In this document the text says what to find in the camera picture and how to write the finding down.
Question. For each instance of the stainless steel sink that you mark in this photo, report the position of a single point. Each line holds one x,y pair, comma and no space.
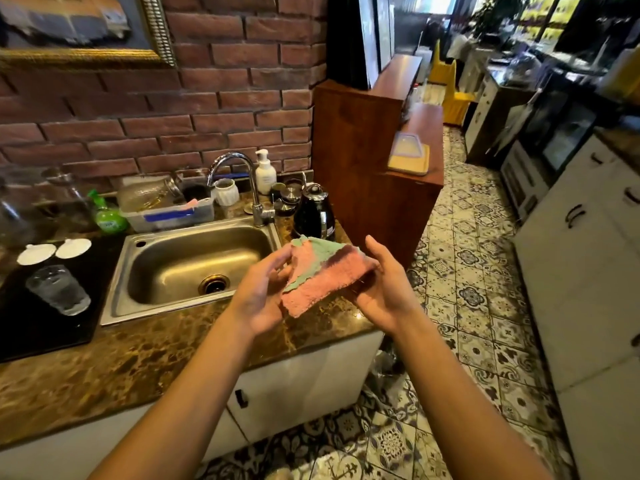
185,267

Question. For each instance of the white ribbed ceramic cup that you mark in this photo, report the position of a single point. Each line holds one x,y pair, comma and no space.
226,192

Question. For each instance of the yellow container with clear lid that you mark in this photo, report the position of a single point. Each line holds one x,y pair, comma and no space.
409,153

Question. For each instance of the person's right hand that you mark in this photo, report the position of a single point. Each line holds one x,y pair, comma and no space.
387,294

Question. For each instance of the white pump soap bottle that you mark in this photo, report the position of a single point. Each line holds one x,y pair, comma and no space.
265,174

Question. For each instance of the green dish soap bottle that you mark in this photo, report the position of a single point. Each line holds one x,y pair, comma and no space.
110,217

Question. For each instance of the white sink base cabinet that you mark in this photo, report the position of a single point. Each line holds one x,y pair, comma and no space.
300,384

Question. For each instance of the chrome faucet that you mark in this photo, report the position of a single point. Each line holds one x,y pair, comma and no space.
250,179

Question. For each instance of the clear drinking glass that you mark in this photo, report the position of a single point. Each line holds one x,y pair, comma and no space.
59,290

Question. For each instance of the clear plastic storage box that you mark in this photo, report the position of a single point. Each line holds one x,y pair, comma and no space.
160,204

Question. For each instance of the black countertop mat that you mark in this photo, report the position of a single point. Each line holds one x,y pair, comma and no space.
30,334

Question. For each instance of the brown wooden cabinet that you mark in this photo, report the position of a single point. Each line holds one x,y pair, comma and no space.
360,159

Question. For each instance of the gold framed painting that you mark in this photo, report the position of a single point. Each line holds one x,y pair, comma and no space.
75,24

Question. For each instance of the glass door display fridge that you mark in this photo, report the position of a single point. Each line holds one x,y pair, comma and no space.
550,139

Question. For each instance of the small dark metal jar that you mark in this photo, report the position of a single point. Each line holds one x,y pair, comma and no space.
287,197

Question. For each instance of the pink and green dish cloth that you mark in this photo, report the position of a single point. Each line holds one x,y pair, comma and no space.
322,274

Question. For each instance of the person's left hand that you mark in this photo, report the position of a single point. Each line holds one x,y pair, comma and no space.
252,299

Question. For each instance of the black electric kettle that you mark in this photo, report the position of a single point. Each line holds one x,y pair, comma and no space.
314,214

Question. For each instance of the person's right forearm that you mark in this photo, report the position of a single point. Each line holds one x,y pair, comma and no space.
460,409

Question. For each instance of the person's left thumb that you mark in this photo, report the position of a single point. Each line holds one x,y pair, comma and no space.
275,259

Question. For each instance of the large clear glass jar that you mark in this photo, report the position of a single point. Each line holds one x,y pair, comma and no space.
35,204

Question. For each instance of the person's left forearm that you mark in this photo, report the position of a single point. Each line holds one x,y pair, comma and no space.
180,409

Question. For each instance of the person's right thumb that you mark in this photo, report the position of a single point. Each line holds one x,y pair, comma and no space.
379,254

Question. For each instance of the white round lid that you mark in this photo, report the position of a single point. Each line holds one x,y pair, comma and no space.
73,248
36,253

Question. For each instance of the yellow chair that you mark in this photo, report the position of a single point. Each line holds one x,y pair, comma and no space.
452,97

